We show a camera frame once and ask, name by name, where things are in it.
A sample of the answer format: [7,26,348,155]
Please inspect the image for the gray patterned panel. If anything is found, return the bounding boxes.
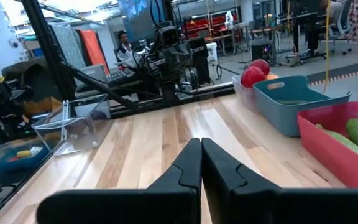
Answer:
[50,24,86,71]

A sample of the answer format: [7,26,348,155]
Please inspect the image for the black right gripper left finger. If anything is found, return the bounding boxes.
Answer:
[35,138,203,224]

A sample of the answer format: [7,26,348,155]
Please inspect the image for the olive office chair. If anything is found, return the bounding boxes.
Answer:
[1,57,62,103]

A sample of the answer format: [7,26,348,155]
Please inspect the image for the small clear plastic bin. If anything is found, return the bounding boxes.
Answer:
[231,73,260,113]

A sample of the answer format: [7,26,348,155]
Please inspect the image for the red plastic basket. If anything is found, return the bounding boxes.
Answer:
[296,101,358,189]

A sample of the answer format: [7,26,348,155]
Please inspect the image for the light green cucumber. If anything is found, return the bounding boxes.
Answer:
[314,123,358,166]

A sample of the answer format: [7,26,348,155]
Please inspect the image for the large hazard striped mat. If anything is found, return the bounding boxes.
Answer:
[306,60,358,86]

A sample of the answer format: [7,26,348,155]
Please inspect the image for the backlit black keyboard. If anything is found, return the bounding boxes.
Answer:
[107,68,136,82]

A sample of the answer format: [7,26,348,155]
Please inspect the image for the large clear plastic bin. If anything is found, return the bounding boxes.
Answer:
[31,93,112,157]

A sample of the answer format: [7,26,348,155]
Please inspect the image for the orange fabric panel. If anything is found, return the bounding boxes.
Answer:
[76,29,110,75]

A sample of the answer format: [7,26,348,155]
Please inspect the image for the person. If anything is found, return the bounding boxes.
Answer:
[318,0,345,26]
[116,30,142,71]

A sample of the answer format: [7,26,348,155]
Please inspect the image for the yellow cable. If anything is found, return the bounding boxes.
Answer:
[321,0,332,94]

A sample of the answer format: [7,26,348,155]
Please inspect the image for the large blue display screen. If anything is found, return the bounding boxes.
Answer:
[118,0,167,41]

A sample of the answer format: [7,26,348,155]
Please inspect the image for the black computer tower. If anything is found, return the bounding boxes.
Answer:
[250,39,275,62]

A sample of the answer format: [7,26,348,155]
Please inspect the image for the blue bag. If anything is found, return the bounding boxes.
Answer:
[0,144,51,184]

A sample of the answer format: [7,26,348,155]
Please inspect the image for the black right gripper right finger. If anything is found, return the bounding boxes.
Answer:
[201,138,358,224]

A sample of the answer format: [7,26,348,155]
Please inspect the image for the large dark green cucumber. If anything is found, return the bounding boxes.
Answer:
[275,98,311,106]

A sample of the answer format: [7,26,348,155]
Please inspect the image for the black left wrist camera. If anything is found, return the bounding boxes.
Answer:
[157,21,180,47]

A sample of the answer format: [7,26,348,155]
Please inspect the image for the teal plastic basket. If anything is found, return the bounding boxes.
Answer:
[252,75,353,138]

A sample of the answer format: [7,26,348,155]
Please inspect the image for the red storage shelving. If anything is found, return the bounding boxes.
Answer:
[183,14,239,41]

